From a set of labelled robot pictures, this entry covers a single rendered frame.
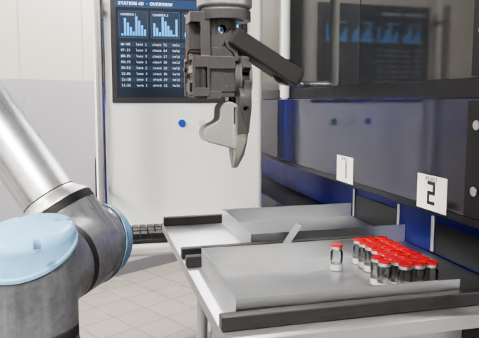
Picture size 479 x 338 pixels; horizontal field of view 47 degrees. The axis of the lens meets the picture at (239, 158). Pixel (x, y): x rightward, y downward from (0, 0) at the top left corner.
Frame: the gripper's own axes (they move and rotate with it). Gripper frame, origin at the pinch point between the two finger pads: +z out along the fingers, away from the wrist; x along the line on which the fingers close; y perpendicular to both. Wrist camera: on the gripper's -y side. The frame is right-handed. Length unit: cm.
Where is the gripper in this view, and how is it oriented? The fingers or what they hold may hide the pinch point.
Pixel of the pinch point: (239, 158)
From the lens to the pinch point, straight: 77.6
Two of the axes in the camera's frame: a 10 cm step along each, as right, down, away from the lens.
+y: -9.7, 0.3, -2.5
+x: 2.5, 1.0, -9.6
